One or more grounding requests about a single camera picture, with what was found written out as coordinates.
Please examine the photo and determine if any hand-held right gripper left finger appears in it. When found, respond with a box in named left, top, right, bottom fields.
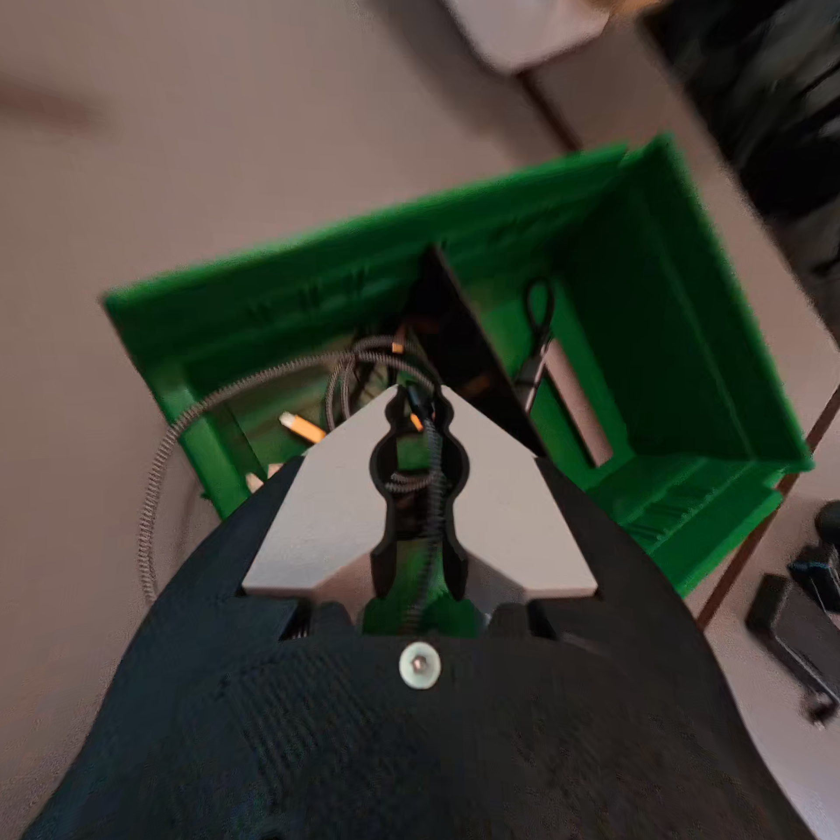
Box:
left=240, top=384, right=413, bottom=632

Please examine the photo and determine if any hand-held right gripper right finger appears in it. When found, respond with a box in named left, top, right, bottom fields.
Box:
left=432, top=385, right=599, bottom=627

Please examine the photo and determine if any grey braided cable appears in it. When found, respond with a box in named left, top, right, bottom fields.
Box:
left=138, top=335, right=454, bottom=634

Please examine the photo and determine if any green plastic bin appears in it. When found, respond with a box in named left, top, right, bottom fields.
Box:
left=101, top=131, right=815, bottom=634

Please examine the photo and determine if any black bin divider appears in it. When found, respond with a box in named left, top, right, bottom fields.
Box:
left=403, top=244, right=549, bottom=460

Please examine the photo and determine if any black power bank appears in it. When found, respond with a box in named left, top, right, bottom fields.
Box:
left=745, top=574, right=840, bottom=723

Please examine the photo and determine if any grey usb hub with cable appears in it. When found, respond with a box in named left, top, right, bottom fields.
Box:
left=512, top=279, right=618, bottom=470

